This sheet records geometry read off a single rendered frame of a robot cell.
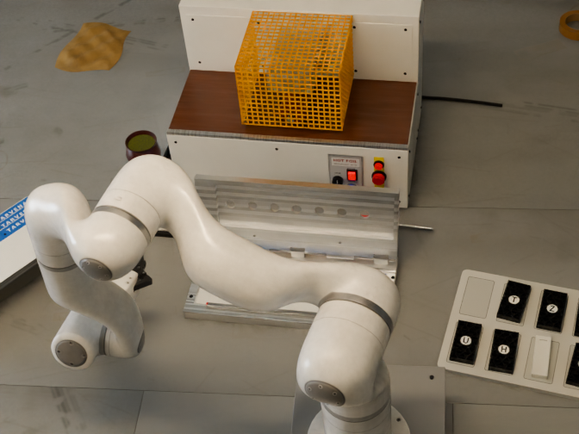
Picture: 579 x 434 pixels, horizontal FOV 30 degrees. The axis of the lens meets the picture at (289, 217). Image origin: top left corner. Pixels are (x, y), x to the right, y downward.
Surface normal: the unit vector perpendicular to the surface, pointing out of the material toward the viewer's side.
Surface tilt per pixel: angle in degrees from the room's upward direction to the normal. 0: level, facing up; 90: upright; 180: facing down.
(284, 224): 79
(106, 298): 49
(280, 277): 42
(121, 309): 54
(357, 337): 26
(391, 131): 0
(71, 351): 73
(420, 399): 3
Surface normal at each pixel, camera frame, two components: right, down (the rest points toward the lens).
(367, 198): -0.18, 0.58
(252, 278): 0.17, 0.00
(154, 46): -0.07, -0.69
